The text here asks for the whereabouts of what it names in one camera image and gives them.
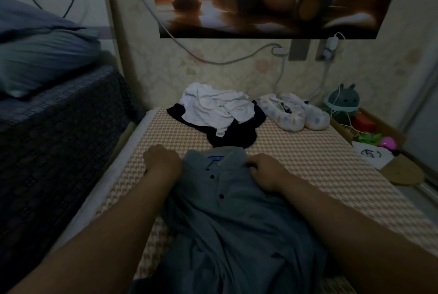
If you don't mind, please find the person's left hand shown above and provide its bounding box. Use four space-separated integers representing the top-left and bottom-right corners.
142 144 184 183

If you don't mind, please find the person's right hand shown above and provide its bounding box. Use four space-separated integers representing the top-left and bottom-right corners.
245 154 297 194

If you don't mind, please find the black garment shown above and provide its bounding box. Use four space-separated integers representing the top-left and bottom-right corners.
166 101 267 149

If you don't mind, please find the pile of grey-blue clothes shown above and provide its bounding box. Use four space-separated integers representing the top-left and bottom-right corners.
130 145 331 294

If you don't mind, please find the white polo shirt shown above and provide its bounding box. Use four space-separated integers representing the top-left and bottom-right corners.
179 82 256 137

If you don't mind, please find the person's right forearm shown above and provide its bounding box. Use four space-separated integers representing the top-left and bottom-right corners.
279 174 438 294

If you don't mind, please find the person's left forearm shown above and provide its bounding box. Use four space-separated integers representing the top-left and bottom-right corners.
7 175 175 294

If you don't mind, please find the teal round bunny lamp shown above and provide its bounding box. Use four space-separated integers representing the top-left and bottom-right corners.
323 84 362 115

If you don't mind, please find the dark patterned bed cover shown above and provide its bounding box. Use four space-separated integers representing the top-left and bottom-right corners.
0 65 138 291

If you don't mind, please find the white printed card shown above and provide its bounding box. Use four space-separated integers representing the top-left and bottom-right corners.
352 141 396 171

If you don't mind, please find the green toy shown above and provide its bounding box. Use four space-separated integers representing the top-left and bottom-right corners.
356 132 383 145

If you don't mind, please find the red toy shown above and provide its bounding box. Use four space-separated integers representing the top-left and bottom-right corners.
352 113 377 133

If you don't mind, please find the pink ball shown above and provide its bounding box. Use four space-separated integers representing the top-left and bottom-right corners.
381 136 398 152

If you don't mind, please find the wooden bedside tray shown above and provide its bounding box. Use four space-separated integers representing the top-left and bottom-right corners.
328 107 425 186

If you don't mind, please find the white charger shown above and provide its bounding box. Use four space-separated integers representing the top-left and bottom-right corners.
323 34 341 60

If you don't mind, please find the grey-green pillow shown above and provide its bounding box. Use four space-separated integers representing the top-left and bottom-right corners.
0 29 102 100

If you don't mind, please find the grey sliding door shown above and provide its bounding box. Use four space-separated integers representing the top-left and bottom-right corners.
400 65 438 202

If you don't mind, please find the blue pillow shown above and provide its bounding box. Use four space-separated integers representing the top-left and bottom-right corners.
0 0 86 41

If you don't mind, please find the thin white charger cable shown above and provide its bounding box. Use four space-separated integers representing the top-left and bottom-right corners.
308 59 339 100

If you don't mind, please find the long white cable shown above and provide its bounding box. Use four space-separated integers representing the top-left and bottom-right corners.
120 0 288 65

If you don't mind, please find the grey wall socket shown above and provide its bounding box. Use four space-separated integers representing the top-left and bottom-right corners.
289 39 312 62

